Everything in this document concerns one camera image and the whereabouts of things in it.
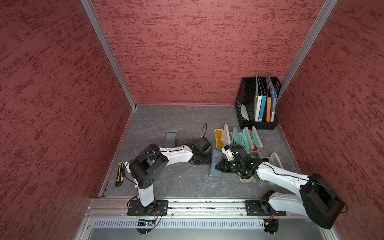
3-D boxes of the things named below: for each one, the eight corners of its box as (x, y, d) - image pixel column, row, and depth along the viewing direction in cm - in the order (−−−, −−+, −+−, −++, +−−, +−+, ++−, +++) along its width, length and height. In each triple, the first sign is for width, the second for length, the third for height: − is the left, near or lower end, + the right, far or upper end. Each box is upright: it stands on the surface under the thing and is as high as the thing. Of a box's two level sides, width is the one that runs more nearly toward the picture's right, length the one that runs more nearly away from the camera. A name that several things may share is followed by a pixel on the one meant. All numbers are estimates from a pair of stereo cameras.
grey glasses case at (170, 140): (165, 147, 99) (164, 145, 96) (167, 135, 105) (166, 132, 102) (175, 147, 99) (175, 145, 96) (176, 135, 105) (176, 132, 102)
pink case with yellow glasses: (215, 148, 98) (217, 142, 92) (214, 130, 107) (215, 124, 101) (228, 148, 98) (230, 142, 92) (225, 130, 107) (227, 124, 101)
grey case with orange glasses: (245, 152, 95) (248, 147, 90) (241, 132, 106) (243, 126, 100) (250, 152, 95) (254, 147, 90) (245, 132, 106) (248, 126, 100)
